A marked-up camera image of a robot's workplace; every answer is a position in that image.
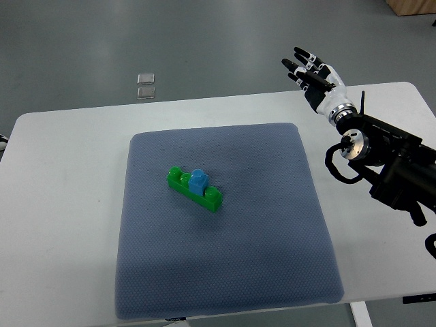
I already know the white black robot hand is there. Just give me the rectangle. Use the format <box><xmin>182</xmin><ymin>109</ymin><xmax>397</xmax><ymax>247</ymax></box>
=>
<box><xmin>281</xmin><ymin>47</ymin><xmax>357</xmax><ymax>126</ymax></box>

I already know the blue toy block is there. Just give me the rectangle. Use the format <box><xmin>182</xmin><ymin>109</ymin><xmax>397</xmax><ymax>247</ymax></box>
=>
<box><xmin>188</xmin><ymin>169</ymin><xmax>209</xmax><ymax>196</ymax></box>

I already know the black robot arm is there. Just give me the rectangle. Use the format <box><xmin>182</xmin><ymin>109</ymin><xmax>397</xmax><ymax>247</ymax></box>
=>
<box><xmin>325</xmin><ymin>104</ymin><xmax>435</xmax><ymax>227</ymax></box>

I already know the green four-stud toy block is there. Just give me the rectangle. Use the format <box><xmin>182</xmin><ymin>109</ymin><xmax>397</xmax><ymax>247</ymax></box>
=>
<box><xmin>167</xmin><ymin>166</ymin><xmax>223</xmax><ymax>213</ymax></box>

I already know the wooden furniture corner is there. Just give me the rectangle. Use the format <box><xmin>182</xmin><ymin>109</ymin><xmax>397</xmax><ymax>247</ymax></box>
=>
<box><xmin>386</xmin><ymin>0</ymin><xmax>435</xmax><ymax>16</ymax></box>

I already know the blue-grey textured mat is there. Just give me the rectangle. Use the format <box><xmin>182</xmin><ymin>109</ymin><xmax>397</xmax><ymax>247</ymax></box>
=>
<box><xmin>115</xmin><ymin>123</ymin><xmax>344</xmax><ymax>320</ymax></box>

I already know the upper metal floor plate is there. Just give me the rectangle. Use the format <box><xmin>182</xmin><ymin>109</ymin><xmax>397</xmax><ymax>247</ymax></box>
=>
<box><xmin>137</xmin><ymin>73</ymin><xmax>155</xmax><ymax>85</ymax></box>

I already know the white table leg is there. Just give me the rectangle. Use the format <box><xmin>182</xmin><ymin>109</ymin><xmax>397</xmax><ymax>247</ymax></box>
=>
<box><xmin>349</xmin><ymin>301</ymin><xmax>373</xmax><ymax>327</ymax></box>

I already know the black table control panel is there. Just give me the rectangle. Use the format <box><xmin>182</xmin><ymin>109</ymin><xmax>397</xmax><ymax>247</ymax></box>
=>
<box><xmin>402</xmin><ymin>293</ymin><xmax>436</xmax><ymax>305</ymax></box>

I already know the white shoe tip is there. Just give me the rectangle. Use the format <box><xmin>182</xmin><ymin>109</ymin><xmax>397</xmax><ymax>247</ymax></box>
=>
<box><xmin>0</xmin><ymin>134</ymin><xmax>9</xmax><ymax>151</ymax></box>

